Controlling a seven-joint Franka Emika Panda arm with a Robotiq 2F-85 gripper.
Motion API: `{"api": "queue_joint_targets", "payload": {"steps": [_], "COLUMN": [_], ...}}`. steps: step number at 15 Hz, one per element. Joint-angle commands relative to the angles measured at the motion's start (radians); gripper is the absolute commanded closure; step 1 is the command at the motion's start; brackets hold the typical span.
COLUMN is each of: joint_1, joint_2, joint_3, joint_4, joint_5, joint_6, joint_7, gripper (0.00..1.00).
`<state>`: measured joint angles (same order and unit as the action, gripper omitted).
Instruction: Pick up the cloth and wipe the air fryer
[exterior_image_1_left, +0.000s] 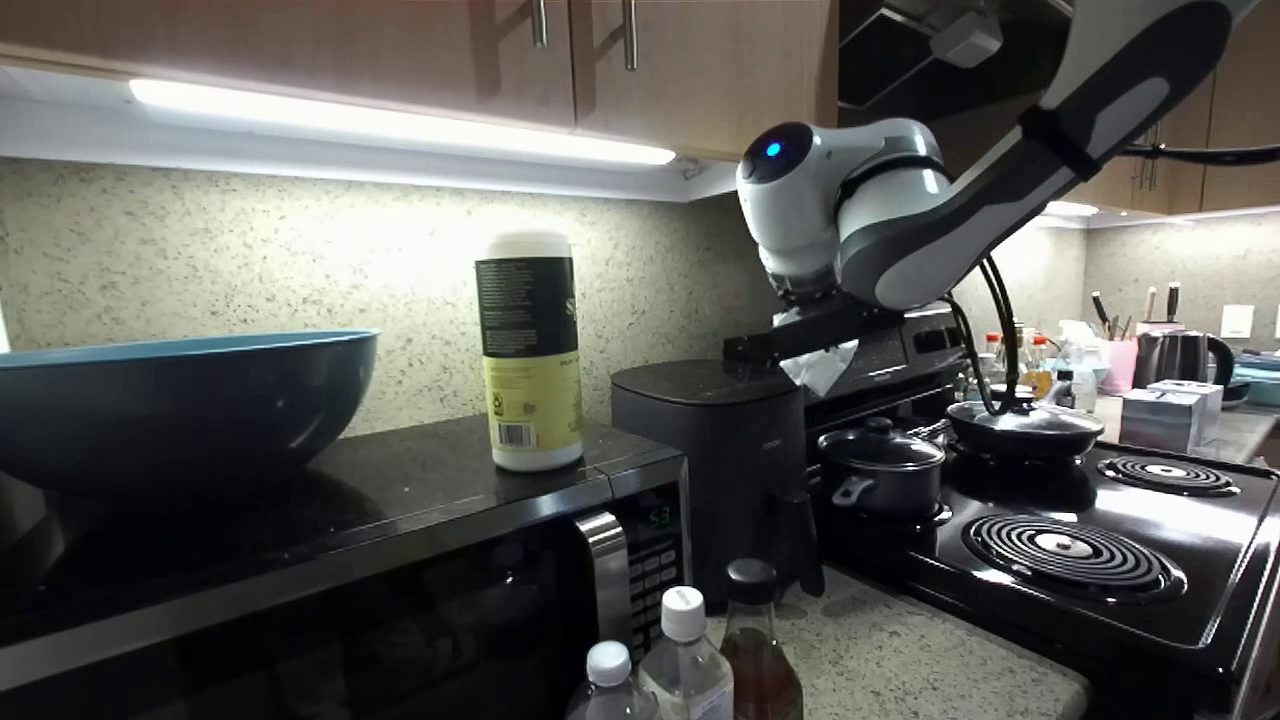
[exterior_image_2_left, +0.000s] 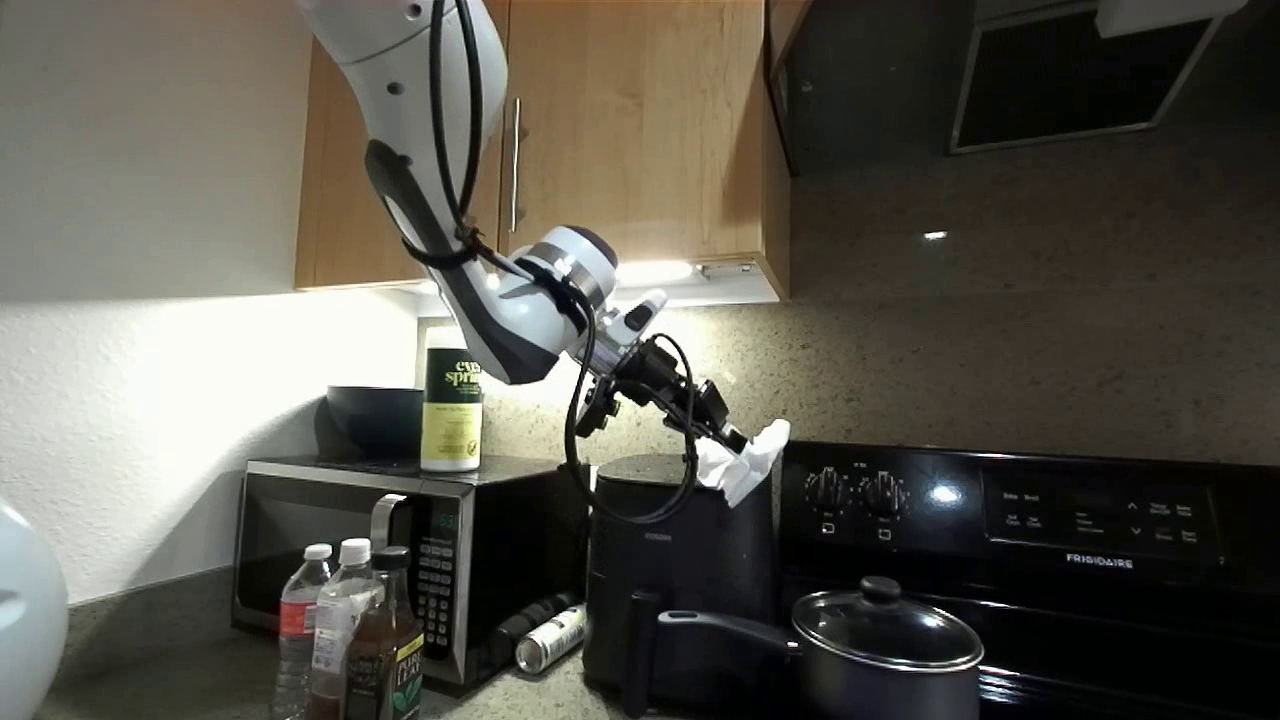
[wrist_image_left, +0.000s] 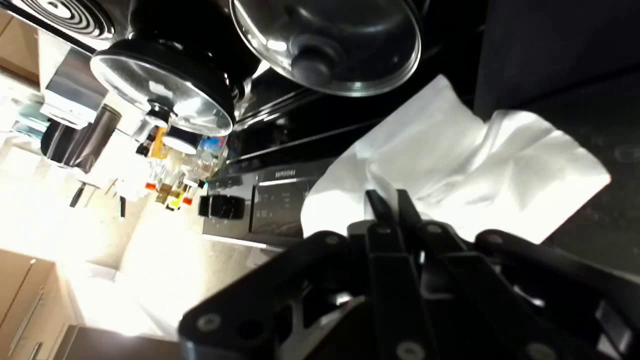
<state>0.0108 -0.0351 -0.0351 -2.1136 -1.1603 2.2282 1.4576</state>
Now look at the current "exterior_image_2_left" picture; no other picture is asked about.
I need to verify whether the white round object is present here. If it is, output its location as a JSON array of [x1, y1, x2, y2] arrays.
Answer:
[[0, 499, 71, 720]]

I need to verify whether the dark bowl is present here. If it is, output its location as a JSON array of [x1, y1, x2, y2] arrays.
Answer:
[[326, 385, 426, 462]]

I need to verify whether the black can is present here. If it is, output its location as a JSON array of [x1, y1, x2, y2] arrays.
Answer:
[[492, 590, 584, 653]]

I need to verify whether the cabinet door handle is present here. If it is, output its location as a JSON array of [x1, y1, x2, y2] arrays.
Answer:
[[508, 96, 525, 234]]

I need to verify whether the dark tea bottle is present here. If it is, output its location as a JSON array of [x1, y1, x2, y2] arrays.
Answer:
[[343, 545, 427, 720]]

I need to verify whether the black saucepan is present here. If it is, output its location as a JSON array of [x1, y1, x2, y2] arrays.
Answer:
[[656, 606, 986, 720]]

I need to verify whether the black stove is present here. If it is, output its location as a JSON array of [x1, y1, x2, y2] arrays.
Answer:
[[778, 441, 1280, 720]]

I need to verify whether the under cabinet light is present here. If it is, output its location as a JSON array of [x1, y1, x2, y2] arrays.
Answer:
[[606, 258, 782, 307]]

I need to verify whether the clear bottle with red label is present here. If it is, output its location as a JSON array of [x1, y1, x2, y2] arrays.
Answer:
[[271, 542, 337, 720]]

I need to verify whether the air fryer drawer handle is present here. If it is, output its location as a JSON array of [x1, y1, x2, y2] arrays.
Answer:
[[621, 589, 667, 720]]

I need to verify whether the silver can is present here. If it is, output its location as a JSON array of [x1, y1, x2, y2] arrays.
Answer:
[[514, 602, 589, 675]]

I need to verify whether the white cloth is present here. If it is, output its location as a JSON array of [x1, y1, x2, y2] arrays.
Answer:
[[694, 419, 792, 509]]

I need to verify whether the microwave door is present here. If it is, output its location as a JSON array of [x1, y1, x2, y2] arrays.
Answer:
[[233, 464, 473, 689]]

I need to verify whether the black microwave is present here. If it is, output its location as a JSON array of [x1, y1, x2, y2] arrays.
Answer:
[[231, 456, 593, 699]]

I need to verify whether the microwave door handle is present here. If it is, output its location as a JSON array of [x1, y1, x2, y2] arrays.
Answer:
[[369, 492, 410, 563]]

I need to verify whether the green and yellow wipes canister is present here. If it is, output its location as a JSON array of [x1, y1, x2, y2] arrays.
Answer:
[[420, 346, 486, 473]]

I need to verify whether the black air fryer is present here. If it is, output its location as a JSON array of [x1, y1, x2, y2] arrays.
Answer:
[[582, 454, 782, 717]]

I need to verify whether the wooden wall cabinet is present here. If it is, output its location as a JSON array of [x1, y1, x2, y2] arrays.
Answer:
[[294, 0, 792, 303]]

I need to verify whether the range hood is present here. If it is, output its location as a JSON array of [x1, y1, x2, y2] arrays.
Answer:
[[948, 0, 1251, 156]]

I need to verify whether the glass saucepan lid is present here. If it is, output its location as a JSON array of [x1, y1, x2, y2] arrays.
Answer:
[[792, 576, 986, 672]]

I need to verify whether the white capped bottle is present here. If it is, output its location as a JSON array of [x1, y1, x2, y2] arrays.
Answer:
[[308, 537, 374, 720]]

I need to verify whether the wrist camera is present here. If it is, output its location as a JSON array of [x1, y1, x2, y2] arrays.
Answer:
[[574, 378, 623, 439]]

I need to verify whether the stove knob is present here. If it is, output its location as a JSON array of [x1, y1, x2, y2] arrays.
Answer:
[[861, 469, 910, 522], [804, 467, 852, 519]]

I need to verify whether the cabinet door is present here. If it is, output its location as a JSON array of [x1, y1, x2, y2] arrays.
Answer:
[[498, 0, 771, 264], [294, 38, 507, 292]]

